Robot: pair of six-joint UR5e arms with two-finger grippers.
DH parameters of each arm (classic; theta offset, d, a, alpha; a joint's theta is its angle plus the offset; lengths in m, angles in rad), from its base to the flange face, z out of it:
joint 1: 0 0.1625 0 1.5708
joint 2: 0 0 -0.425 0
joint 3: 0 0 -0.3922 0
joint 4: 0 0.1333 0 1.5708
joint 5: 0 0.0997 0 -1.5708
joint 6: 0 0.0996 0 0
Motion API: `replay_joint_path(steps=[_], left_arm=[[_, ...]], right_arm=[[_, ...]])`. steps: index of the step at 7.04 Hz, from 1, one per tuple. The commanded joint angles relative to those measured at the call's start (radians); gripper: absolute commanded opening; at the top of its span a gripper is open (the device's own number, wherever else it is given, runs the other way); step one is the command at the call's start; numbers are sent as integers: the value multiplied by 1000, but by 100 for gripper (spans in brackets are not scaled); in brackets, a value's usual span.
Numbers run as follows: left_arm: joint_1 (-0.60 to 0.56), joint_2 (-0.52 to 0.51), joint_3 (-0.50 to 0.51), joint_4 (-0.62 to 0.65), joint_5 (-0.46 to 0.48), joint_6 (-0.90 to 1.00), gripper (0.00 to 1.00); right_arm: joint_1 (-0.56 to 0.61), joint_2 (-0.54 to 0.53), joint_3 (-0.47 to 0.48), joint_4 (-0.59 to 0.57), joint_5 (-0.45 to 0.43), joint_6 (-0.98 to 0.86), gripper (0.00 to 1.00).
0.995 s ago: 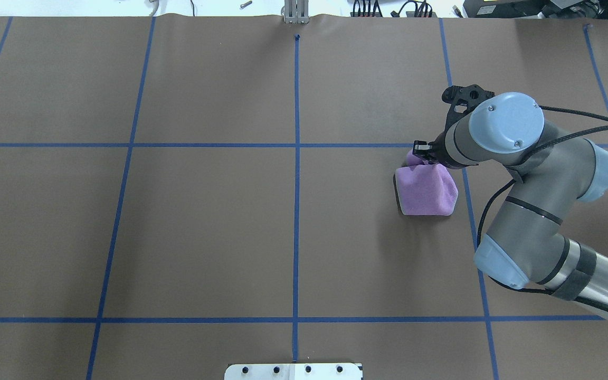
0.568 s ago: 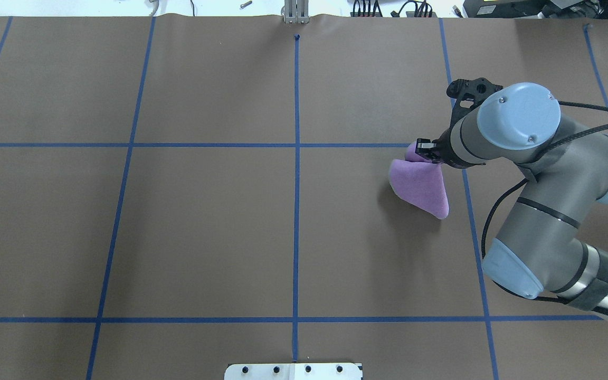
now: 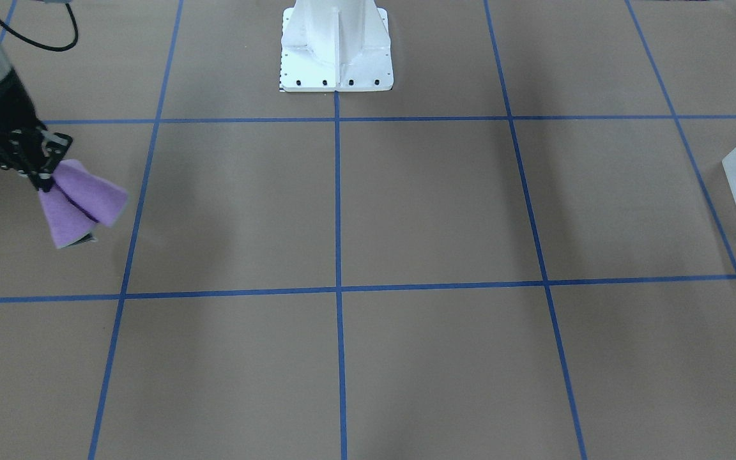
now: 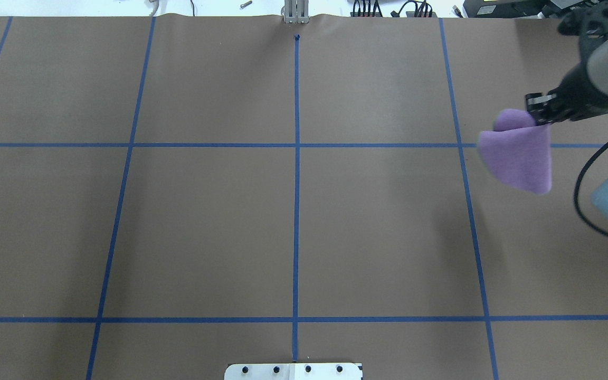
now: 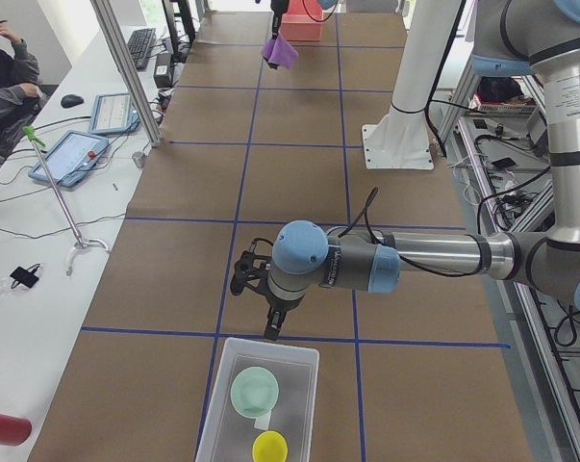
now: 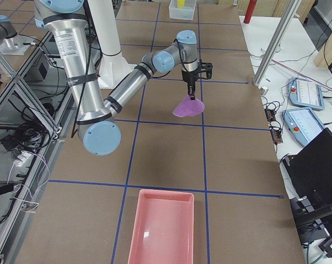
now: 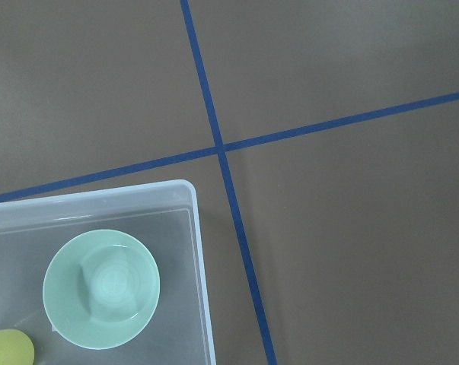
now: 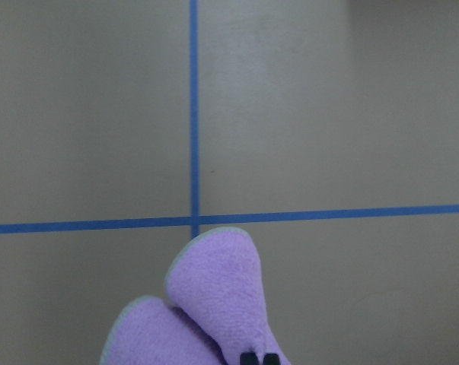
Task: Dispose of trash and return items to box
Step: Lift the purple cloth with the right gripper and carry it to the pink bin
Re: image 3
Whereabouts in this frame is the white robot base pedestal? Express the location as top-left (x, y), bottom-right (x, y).
top-left (279, 1), bottom-right (394, 93)

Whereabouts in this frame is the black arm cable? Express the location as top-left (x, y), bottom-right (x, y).
top-left (0, 0), bottom-right (80, 52)

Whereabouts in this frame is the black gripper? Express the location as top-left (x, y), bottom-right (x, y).
top-left (0, 70), bottom-right (73, 192)

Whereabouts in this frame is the purple cloth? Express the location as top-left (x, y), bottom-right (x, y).
top-left (38, 159), bottom-right (128, 249)

